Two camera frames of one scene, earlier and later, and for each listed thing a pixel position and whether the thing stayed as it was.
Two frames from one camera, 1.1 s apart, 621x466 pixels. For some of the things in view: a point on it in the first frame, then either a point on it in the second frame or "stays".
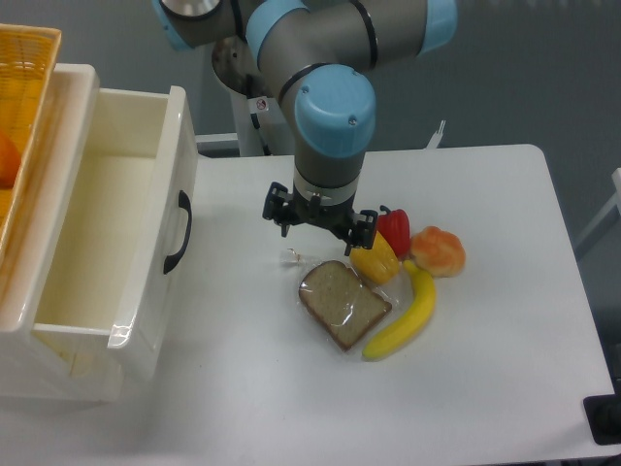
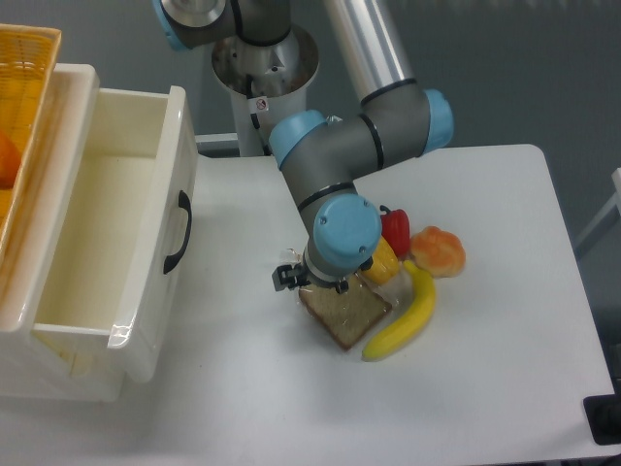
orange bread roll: x=438 y=252 stays
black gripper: x=280 y=206 to x=286 y=277
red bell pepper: x=395 y=226 stays
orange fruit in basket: x=10 y=162 stays
